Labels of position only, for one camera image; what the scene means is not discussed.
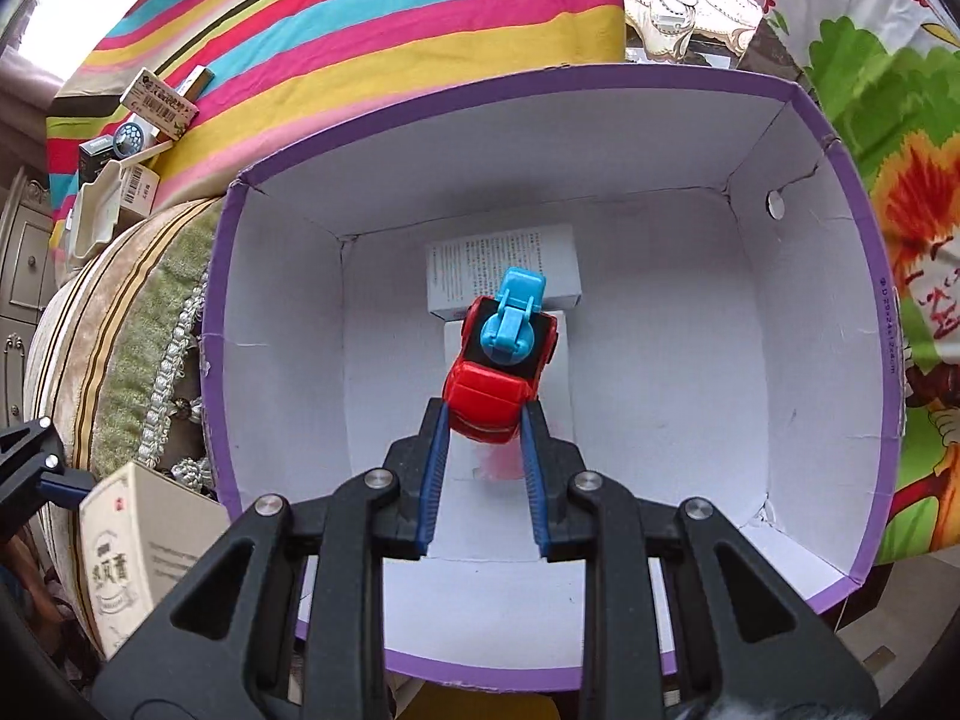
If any beige herbal print box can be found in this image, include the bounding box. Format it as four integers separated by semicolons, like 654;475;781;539
79;461;230;661

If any striped green sofa cushion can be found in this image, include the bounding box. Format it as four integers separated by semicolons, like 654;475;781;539
26;199;226;653

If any white box with printed text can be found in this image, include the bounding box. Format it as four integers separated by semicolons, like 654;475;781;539
427;225;584;316

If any white barcode box green mark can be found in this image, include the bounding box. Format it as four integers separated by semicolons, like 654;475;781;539
120;67;200;140

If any blue spiky brush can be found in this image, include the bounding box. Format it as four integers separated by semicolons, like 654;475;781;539
111;122;173;164

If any grey wooden cabinet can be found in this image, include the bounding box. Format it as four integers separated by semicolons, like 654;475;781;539
0;165;61;428

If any dark glass side table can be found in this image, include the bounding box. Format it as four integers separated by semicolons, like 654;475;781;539
624;37;807;80

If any black box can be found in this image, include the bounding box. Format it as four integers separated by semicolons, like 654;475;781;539
78;139;122;182

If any cartoon printed bed sheet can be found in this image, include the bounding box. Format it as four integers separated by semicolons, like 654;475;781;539
739;0;960;563

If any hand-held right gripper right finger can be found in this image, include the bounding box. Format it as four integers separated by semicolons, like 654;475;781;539
521;399;880;720

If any small white barcode box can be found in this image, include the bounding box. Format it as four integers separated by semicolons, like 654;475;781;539
118;165;162;215

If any rainbow striped blanket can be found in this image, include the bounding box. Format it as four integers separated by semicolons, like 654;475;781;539
45;0;627;256

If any purple cardboard box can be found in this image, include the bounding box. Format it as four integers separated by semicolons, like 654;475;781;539
201;64;907;695

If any red and blue toy car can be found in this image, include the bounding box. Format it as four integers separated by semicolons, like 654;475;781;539
441;268;562;445

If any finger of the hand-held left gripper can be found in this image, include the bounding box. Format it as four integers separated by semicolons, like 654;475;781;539
0;416;95;541

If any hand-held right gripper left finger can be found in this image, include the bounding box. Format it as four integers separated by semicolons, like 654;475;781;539
90;397;451;720

